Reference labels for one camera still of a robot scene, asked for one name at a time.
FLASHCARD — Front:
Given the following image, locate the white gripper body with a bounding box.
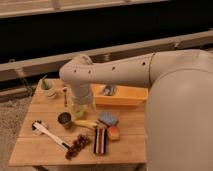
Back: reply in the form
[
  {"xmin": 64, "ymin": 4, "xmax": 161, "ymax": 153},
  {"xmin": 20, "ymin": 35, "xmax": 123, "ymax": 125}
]
[{"xmin": 70, "ymin": 84, "xmax": 93, "ymax": 105}]

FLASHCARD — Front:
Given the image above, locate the blue grey towel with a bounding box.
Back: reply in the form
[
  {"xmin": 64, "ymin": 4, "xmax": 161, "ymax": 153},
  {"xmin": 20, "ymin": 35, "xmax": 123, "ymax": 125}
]
[{"xmin": 102, "ymin": 85, "xmax": 117, "ymax": 96}]

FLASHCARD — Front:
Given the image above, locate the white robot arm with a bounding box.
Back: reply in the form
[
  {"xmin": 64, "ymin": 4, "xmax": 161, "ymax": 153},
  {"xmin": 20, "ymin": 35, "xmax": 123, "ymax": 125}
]
[{"xmin": 59, "ymin": 49, "xmax": 213, "ymax": 171}]

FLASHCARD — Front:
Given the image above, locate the green plastic cup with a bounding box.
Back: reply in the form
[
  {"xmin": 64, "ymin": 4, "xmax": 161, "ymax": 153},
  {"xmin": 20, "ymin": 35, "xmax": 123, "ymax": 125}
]
[{"xmin": 73, "ymin": 105, "xmax": 86, "ymax": 119}]

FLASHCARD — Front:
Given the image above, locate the metal cup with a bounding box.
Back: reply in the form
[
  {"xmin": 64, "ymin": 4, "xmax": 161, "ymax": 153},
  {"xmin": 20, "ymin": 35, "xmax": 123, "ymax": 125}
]
[{"xmin": 58, "ymin": 112, "xmax": 72, "ymax": 129}]

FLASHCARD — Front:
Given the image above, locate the small wooden utensil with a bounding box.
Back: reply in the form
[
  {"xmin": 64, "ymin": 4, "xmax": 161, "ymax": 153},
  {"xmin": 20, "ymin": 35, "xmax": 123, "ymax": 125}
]
[{"xmin": 62, "ymin": 86, "xmax": 68, "ymax": 107}]

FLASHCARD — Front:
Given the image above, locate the yellow banana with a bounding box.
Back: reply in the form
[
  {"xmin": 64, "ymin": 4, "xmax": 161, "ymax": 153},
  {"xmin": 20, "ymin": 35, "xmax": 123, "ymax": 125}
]
[{"xmin": 73, "ymin": 120, "xmax": 98, "ymax": 129}]

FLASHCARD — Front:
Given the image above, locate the blue sponge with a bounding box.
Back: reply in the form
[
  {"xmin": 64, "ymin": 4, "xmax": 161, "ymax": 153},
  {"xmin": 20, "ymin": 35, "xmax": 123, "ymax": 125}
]
[{"xmin": 98, "ymin": 112, "xmax": 118, "ymax": 126}]

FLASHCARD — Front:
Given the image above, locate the yellow plastic bin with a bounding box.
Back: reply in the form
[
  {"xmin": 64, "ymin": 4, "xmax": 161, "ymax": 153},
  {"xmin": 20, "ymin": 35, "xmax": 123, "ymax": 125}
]
[{"xmin": 91, "ymin": 84, "xmax": 148, "ymax": 106}]

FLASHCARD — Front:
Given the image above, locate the purple grapes bunch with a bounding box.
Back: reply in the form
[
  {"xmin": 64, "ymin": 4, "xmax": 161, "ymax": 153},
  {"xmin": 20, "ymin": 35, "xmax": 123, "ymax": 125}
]
[{"xmin": 65, "ymin": 134, "xmax": 91, "ymax": 160}]

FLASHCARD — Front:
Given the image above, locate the orange sponge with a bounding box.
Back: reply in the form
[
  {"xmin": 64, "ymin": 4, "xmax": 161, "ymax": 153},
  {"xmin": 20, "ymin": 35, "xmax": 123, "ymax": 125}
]
[{"xmin": 107, "ymin": 126, "xmax": 120, "ymax": 141}]

